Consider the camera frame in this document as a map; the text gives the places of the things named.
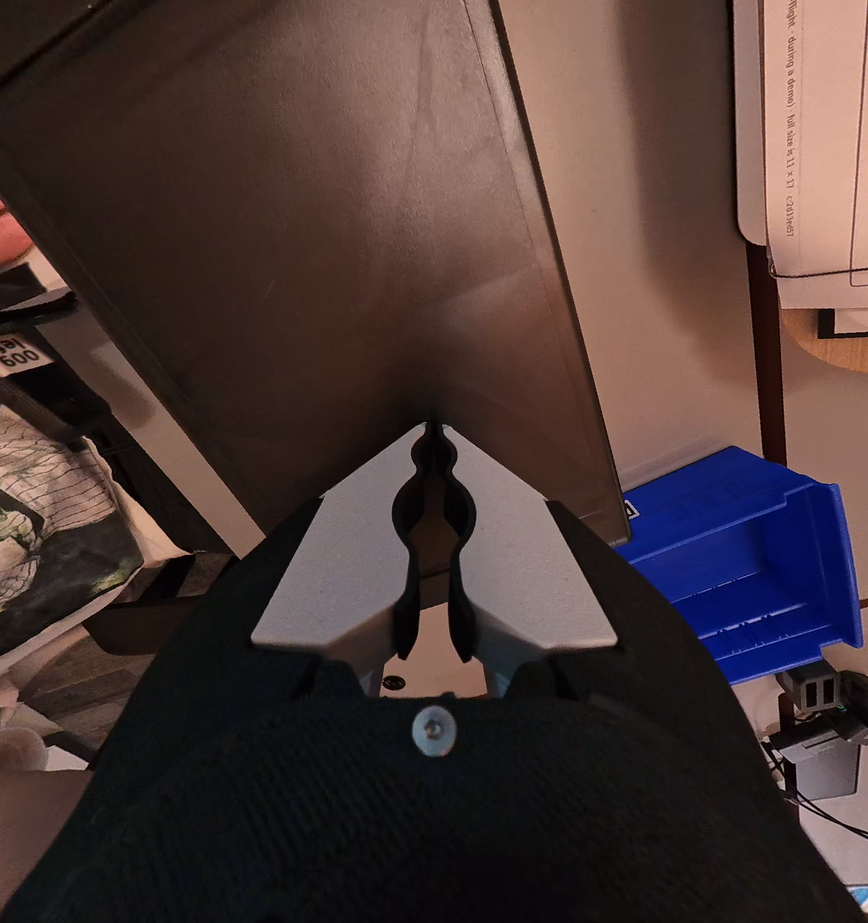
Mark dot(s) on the grey power box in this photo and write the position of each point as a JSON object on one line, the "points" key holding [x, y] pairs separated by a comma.
{"points": [[816, 768]]}

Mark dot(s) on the blue plastic bin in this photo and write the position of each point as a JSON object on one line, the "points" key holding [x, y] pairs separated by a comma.
{"points": [[729, 519]]}

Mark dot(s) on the white instruction poster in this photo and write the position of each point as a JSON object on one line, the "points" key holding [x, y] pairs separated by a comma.
{"points": [[809, 144]]}

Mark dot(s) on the black electronic device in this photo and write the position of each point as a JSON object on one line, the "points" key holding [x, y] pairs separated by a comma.
{"points": [[863, 710]]}

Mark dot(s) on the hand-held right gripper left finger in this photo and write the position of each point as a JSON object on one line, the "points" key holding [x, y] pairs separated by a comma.
{"points": [[333, 577]]}

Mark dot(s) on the black office chair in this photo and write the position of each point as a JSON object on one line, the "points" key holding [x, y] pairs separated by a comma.
{"points": [[153, 620]]}

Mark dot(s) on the person's printed white t-shirt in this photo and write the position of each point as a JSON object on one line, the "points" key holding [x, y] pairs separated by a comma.
{"points": [[37, 519]]}

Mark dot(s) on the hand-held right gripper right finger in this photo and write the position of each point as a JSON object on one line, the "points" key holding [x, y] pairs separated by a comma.
{"points": [[535, 577]]}

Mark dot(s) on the person's right forearm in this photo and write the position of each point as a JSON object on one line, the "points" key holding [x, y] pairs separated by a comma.
{"points": [[16, 851]]}

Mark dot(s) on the grey desk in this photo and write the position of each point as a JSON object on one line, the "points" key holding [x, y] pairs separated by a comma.
{"points": [[643, 216]]}

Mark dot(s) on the wooden backing board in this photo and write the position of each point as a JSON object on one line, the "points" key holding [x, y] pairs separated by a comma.
{"points": [[859, 357]]}

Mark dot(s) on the black drawer cabinet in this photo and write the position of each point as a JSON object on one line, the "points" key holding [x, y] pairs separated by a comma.
{"points": [[297, 216]]}

